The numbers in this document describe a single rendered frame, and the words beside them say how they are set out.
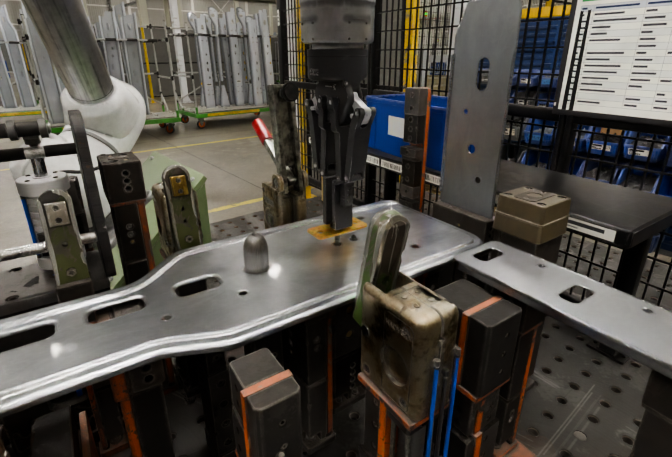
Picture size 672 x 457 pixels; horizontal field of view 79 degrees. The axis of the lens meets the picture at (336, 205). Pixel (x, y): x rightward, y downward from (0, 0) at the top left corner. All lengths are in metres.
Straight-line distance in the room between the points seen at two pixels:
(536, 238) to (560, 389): 0.33
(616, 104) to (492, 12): 0.32
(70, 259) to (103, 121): 0.62
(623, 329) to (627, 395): 0.43
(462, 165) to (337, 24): 0.36
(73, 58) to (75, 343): 0.73
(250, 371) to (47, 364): 0.18
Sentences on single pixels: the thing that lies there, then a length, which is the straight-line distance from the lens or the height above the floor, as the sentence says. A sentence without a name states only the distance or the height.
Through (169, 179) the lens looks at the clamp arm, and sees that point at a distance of 0.63.
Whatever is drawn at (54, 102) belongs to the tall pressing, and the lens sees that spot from 7.42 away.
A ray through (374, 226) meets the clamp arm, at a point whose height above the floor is 1.11.
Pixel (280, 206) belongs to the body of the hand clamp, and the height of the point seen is 1.02.
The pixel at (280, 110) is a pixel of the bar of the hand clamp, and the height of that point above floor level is 1.18.
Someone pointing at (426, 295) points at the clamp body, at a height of 1.04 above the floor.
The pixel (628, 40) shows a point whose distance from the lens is 0.92.
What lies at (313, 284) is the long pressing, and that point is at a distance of 0.50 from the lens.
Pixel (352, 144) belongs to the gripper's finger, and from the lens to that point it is 0.50.
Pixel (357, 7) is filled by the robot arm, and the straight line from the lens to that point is 0.50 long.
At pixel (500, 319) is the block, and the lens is 0.51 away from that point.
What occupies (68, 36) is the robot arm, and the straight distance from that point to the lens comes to 1.05.
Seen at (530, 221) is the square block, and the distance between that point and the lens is 0.65.
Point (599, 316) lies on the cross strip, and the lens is 0.53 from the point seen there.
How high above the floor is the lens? 1.26
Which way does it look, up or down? 20 degrees down
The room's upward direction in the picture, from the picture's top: straight up
